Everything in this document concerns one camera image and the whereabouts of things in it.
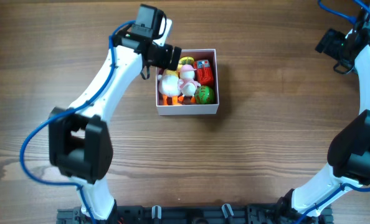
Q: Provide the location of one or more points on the black gripper body, right arm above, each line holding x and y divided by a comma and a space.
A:
323, 43

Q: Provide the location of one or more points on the black gripper body, left arm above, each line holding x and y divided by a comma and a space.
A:
175, 58

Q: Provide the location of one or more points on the yellow rattle drum toy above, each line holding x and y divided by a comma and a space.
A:
185, 61

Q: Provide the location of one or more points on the white plush duck yellow hat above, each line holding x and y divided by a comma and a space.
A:
168, 87

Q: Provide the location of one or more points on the white duck with pink hat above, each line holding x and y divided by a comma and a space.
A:
187, 83

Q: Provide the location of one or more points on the red toy fire truck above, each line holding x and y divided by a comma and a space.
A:
204, 74

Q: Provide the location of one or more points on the green ball with red numbers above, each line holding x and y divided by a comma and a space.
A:
204, 95

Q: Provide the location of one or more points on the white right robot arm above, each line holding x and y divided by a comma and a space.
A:
348, 159

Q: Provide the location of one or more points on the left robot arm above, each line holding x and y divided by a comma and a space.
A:
79, 140

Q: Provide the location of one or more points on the white wrist camera, left arm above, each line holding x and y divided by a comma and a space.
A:
164, 32

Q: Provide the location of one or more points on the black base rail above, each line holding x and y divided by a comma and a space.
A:
249, 214

